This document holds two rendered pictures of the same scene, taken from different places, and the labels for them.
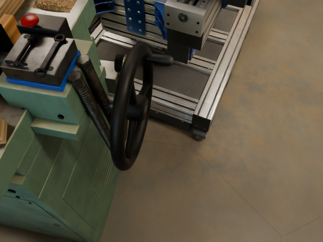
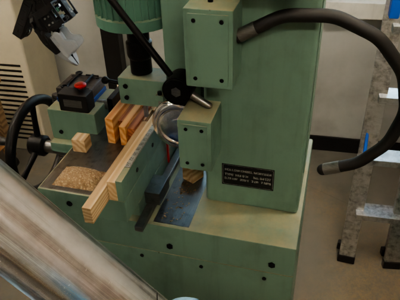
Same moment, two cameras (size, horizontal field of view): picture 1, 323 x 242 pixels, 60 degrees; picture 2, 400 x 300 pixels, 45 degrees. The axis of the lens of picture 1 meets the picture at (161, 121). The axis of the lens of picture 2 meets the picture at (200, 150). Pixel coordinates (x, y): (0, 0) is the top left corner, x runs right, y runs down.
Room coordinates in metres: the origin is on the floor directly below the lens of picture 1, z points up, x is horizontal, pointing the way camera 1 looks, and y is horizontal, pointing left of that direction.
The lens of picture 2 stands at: (1.47, 0.62, 1.57)
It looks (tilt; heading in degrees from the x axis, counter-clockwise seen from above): 35 degrees down; 185
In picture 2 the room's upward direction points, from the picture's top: 2 degrees counter-clockwise
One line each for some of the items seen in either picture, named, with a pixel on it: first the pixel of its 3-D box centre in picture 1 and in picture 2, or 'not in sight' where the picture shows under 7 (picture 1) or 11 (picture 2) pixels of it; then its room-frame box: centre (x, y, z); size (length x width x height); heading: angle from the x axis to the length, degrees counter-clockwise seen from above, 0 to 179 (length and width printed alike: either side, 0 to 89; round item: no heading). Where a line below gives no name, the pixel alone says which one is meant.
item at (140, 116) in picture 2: not in sight; (146, 115); (0.39, 0.38, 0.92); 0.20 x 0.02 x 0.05; 169
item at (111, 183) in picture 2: not in sight; (159, 118); (0.41, 0.42, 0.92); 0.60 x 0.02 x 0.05; 169
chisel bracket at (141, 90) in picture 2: not in sight; (150, 90); (0.44, 0.41, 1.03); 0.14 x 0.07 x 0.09; 79
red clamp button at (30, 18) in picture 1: (30, 20); (80, 85); (0.40, 0.23, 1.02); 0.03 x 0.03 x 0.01
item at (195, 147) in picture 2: not in sight; (200, 135); (0.62, 0.54, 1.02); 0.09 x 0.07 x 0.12; 169
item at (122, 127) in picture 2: not in sight; (138, 113); (0.39, 0.36, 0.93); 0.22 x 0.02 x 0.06; 169
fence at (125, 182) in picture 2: not in sight; (165, 118); (0.41, 0.44, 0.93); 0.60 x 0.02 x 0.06; 169
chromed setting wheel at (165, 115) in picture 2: not in sight; (179, 124); (0.58, 0.50, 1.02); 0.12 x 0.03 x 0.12; 79
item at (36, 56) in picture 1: (43, 48); (78, 90); (0.37, 0.21, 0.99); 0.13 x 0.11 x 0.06; 169
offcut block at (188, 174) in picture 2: not in sight; (193, 170); (0.49, 0.51, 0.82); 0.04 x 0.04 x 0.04; 51
